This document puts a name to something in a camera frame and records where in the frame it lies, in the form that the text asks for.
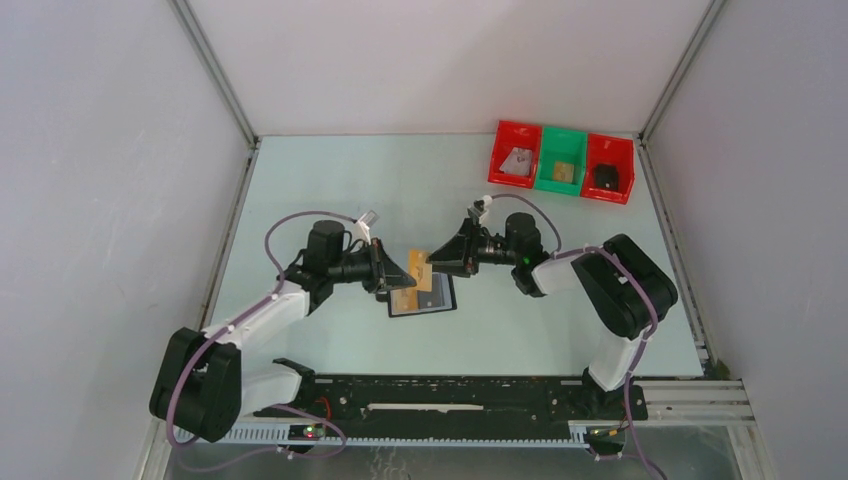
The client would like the thin white credit card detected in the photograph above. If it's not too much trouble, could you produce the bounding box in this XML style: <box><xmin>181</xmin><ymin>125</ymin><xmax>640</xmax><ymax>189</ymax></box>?
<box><xmin>499</xmin><ymin>148</ymin><xmax>532</xmax><ymax>177</ymax></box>

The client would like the tan object in bin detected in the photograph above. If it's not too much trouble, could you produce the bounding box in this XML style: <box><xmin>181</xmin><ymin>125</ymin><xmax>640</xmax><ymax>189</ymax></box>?
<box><xmin>552</xmin><ymin>161</ymin><xmax>575</xmax><ymax>184</ymax></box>

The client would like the red bin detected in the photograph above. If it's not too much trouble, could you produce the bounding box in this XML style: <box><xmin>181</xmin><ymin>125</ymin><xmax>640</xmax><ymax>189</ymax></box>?
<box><xmin>487</xmin><ymin>120</ymin><xmax>543</xmax><ymax>189</ymax></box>
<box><xmin>580</xmin><ymin>133</ymin><xmax>635</xmax><ymax>205</ymax></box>

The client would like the grey cable duct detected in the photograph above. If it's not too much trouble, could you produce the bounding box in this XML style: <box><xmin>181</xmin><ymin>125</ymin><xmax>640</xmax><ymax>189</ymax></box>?
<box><xmin>218</xmin><ymin>423</ymin><xmax>591</xmax><ymax>450</ymax></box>

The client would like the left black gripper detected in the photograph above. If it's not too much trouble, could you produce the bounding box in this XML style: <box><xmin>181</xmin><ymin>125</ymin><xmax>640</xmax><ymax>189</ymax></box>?
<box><xmin>328</xmin><ymin>238</ymin><xmax>415</xmax><ymax>294</ymax></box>

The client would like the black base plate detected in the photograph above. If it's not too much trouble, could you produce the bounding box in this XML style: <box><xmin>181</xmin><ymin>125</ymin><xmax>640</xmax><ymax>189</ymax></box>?
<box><xmin>293</xmin><ymin>375</ymin><xmax>648</xmax><ymax>442</ymax></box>

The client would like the left red bin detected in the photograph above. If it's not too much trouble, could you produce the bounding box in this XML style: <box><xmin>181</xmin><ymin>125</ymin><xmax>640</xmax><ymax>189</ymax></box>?
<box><xmin>487</xmin><ymin>120</ymin><xmax>543</xmax><ymax>189</ymax></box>

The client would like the black object in bin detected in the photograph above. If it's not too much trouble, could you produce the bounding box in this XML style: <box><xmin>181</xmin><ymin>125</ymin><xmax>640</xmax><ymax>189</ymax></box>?
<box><xmin>593</xmin><ymin>164</ymin><xmax>620</xmax><ymax>192</ymax></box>

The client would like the green bin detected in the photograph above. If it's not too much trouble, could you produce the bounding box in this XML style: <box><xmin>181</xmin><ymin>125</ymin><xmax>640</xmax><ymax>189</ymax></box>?
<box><xmin>534</xmin><ymin>126</ymin><xmax>588</xmax><ymax>197</ymax></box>

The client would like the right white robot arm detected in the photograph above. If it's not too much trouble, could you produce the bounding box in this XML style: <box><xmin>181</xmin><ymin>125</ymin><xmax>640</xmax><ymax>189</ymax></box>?
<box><xmin>427</xmin><ymin>212</ymin><xmax>678</xmax><ymax>418</ymax></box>

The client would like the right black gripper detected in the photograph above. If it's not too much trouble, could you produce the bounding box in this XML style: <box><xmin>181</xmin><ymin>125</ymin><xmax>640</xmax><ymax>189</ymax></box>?
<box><xmin>427</xmin><ymin>217</ymin><xmax>521</xmax><ymax>278</ymax></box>

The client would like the silver card in bin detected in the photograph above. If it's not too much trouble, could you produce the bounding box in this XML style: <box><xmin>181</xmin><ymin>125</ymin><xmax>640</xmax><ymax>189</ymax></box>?
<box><xmin>511</xmin><ymin>148</ymin><xmax>533</xmax><ymax>177</ymax></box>

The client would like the orange card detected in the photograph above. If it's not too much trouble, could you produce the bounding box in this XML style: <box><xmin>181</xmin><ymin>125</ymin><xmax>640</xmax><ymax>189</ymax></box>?
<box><xmin>390</xmin><ymin>288</ymin><xmax>419</xmax><ymax>315</ymax></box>
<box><xmin>408</xmin><ymin>249</ymin><xmax>433</xmax><ymax>292</ymax></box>

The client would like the right red bin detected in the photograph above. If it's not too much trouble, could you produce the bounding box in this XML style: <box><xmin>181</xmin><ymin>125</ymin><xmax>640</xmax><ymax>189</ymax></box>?
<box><xmin>580</xmin><ymin>133</ymin><xmax>635</xmax><ymax>205</ymax></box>

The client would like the black leather card holder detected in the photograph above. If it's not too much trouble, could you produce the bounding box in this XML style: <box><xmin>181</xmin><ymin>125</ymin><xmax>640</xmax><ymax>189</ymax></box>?
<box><xmin>376</xmin><ymin>273</ymin><xmax>458</xmax><ymax>318</ymax></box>

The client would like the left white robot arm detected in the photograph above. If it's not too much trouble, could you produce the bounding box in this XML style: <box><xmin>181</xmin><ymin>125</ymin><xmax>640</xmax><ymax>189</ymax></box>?
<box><xmin>148</xmin><ymin>212</ymin><xmax>416</xmax><ymax>442</ymax></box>

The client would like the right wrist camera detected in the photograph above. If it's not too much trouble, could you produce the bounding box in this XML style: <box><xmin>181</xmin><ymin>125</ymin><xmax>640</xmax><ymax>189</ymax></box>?
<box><xmin>467</xmin><ymin>195</ymin><xmax>493</xmax><ymax>225</ymax></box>

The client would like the aluminium frame rail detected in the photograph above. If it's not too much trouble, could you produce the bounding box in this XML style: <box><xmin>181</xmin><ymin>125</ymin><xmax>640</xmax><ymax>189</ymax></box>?
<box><xmin>153</xmin><ymin>377</ymin><xmax>757</xmax><ymax>425</ymax></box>

